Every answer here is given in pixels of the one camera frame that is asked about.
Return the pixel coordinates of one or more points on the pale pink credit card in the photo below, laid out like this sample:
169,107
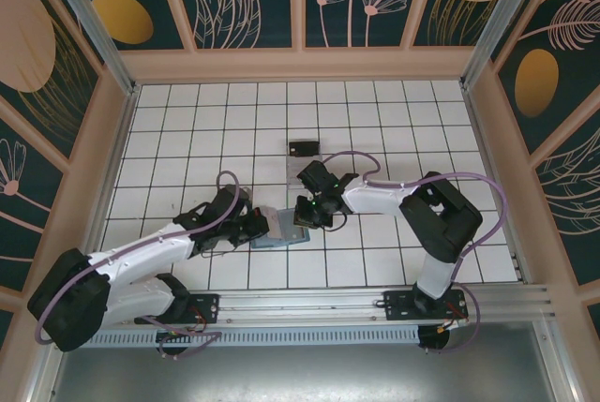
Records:
268,221

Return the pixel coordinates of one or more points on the black credit card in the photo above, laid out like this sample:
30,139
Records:
304,148

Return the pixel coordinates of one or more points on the pink floral credit card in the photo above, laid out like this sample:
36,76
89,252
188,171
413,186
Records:
293,176

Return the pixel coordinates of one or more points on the aluminium frame post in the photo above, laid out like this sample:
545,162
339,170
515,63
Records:
500,22
97,32

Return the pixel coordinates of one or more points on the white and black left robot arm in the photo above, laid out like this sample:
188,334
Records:
140,252

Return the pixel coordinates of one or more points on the blue leather card holder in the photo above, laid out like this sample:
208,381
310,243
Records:
286,233

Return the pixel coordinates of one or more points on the clear plastic box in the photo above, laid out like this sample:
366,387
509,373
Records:
290,188

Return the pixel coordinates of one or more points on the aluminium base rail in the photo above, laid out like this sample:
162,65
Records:
300,301

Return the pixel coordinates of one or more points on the grey sheet metal panel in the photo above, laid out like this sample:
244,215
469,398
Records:
300,374

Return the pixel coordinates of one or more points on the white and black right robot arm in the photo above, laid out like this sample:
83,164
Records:
375,200

